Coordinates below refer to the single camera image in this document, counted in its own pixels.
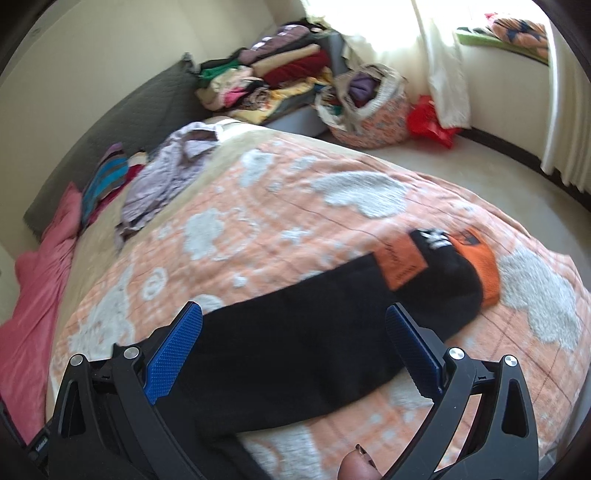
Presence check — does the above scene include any black and orange sweater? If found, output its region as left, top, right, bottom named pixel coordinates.
left=158, top=229, right=500, bottom=479

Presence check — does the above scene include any pile of folded clothes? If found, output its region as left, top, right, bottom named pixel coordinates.
left=195, top=21, right=346, bottom=125

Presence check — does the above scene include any right hand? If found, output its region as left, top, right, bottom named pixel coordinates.
left=337, top=444, right=382, bottom=480

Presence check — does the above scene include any beige bed cover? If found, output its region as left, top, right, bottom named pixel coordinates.
left=57, top=118, right=270, bottom=329

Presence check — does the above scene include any pink blanket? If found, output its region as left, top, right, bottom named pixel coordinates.
left=1, top=184, right=82, bottom=442

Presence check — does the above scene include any lilac crumpled shirt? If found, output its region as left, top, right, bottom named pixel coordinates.
left=114, top=122, right=221, bottom=250

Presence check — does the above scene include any striped colourful folded cloth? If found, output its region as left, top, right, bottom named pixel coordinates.
left=80, top=143, right=147, bottom=230

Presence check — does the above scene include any red plastic bag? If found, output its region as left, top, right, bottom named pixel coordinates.
left=407, top=95, right=462, bottom=149

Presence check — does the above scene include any grey quilted headboard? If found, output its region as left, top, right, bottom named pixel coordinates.
left=23, top=54, right=211, bottom=240

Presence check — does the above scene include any white curtain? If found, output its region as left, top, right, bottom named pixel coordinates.
left=303, top=0, right=471, bottom=128

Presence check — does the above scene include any floral cushion on sill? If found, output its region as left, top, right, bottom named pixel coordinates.
left=456, top=13, right=549, bottom=65

